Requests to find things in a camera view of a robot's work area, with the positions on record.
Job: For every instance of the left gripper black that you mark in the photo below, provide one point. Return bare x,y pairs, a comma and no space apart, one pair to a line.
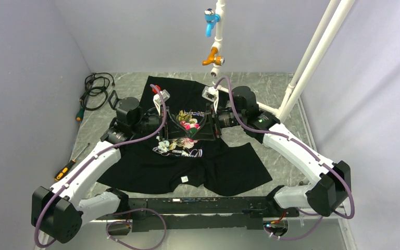
174,130

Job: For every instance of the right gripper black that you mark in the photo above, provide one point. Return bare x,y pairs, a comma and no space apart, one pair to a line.
206,131

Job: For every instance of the black floral print t-shirt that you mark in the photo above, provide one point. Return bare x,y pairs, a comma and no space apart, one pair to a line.
159,167

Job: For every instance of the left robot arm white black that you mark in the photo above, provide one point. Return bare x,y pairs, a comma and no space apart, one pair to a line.
58,212

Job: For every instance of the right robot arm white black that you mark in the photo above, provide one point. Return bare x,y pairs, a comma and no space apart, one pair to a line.
329,182

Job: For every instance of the orange tap valve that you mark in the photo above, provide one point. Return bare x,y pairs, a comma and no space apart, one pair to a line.
214,58

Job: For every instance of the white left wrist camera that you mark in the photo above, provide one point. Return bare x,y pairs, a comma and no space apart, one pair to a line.
160,97

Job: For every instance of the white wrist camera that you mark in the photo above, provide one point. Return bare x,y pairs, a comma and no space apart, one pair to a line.
211,94
160,97

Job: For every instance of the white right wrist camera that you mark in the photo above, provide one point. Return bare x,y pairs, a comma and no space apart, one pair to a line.
211,94

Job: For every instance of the black rectangular frame stand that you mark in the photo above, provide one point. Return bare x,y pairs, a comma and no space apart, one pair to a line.
113,100

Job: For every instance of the green orange handled screwdriver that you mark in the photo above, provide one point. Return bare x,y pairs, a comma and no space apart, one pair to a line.
80,114

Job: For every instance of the white pvc pipe frame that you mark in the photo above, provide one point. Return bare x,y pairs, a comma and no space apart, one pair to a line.
329,24

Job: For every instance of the yellow black handled screwdriver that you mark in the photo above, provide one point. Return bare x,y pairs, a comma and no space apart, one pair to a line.
66,168

